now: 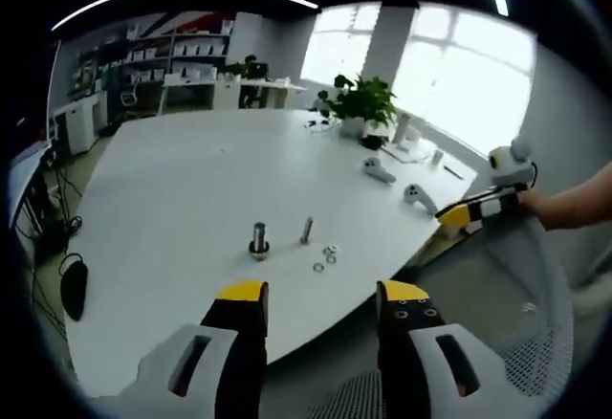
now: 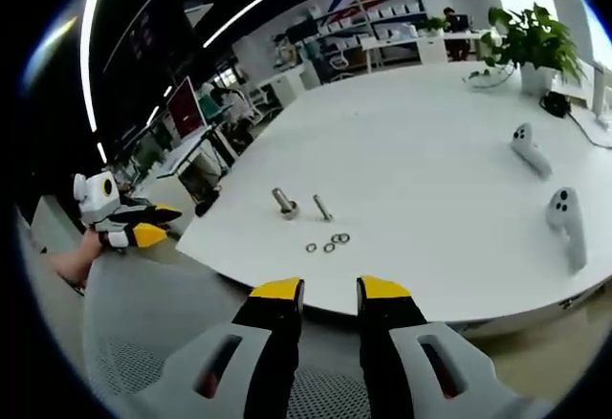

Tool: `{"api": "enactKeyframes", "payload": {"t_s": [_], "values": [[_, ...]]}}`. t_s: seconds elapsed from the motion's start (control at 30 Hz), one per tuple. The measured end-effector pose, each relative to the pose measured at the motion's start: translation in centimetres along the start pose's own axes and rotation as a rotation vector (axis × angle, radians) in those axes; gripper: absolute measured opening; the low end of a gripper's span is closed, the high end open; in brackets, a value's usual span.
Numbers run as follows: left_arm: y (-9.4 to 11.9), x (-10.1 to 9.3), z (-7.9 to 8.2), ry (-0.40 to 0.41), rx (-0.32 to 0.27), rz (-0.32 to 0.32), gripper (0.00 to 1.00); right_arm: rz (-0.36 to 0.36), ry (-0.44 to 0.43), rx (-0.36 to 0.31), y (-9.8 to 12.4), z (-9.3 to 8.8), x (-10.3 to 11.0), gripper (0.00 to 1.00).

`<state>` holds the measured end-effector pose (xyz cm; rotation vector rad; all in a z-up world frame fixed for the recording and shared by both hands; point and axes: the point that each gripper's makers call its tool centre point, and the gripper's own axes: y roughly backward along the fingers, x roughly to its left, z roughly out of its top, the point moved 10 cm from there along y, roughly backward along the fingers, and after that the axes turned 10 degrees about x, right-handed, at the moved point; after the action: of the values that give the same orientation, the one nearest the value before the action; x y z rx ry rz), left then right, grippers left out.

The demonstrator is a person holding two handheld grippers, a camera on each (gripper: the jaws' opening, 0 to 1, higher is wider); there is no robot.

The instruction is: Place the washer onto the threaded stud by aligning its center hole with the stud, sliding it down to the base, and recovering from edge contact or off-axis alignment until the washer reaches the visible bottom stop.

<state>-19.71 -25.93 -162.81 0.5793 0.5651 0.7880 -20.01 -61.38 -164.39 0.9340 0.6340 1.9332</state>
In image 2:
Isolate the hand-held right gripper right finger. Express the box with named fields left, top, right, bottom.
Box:
left=356, top=275, right=551, bottom=419

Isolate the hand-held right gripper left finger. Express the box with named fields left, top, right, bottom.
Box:
left=138, top=276, right=306, bottom=419

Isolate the thin threaded metal stud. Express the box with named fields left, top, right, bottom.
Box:
left=313, top=193, right=335, bottom=223

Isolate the thick metal bolt with base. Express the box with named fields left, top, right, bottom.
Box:
left=271, top=187, right=300, bottom=221

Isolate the person's left hand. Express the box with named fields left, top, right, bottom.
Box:
left=71, top=231, right=109, bottom=276

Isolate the light side desk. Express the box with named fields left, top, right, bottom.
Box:
left=157, top=124, right=240, bottom=190

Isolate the red screen monitor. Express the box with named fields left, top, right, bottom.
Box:
left=166, top=77, right=209, bottom=141

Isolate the white cabinet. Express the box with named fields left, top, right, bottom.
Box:
left=257, top=67, right=319, bottom=109

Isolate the white handheld controller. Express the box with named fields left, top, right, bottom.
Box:
left=510, top=122, right=554, bottom=176
left=546, top=187, right=588, bottom=272

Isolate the white swivel chair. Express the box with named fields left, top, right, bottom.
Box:
left=328, top=53, right=353, bottom=80

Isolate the black round device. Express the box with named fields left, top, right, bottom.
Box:
left=539, top=91, right=573, bottom=118

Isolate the white office desk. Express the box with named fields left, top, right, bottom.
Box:
left=361, top=31, right=493, bottom=69

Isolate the shelving with white bins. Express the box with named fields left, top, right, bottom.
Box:
left=305, top=0, right=426, bottom=52

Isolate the small green desk plant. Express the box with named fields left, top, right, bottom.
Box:
left=423, top=15, right=448, bottom=37

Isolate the white stand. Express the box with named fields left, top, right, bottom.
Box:
left=591, top=62, right=612, bottom=131

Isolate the green plant in white pot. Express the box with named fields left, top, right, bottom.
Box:
left=470, top=2, right=588, bottom=99

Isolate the black looped cable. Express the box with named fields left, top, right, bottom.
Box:
left=466, top=67, right=515, bottom=89

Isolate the black device cable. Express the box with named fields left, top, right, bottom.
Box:
left=566, top=110, right=612, bottom=148

